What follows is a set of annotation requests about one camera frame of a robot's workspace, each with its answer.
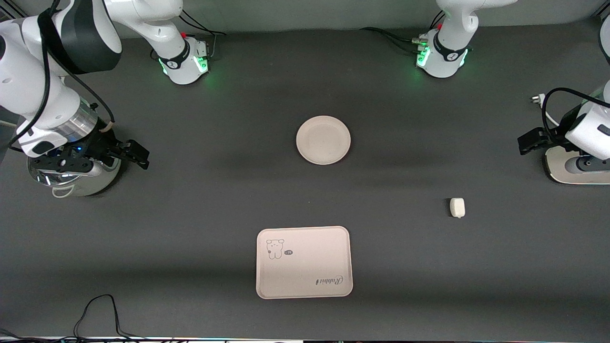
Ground cream tray with bear print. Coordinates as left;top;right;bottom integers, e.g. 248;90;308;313
256;226;354;299

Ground cream toaster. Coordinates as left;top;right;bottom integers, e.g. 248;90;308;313
545;143;610;185

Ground black looped cable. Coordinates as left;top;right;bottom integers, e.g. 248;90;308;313
73;294;143;341

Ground white toaster power cord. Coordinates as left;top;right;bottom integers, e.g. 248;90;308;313
531;93;560;128

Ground aluminium frame profile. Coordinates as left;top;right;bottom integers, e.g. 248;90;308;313
0;0;30;20

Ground round cream plate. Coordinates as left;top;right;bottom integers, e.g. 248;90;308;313
296;116;352;165

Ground black right arm base cables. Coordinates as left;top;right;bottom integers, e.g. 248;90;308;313
177;9;227;61

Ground black arm base cables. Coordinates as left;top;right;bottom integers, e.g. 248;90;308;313
359;10;446;56
177;9;227;61

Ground black left arm base cables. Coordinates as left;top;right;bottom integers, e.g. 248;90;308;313
359;10;446;56

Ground steel pot with glass lid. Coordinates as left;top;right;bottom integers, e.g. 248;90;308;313
27;155;122;198

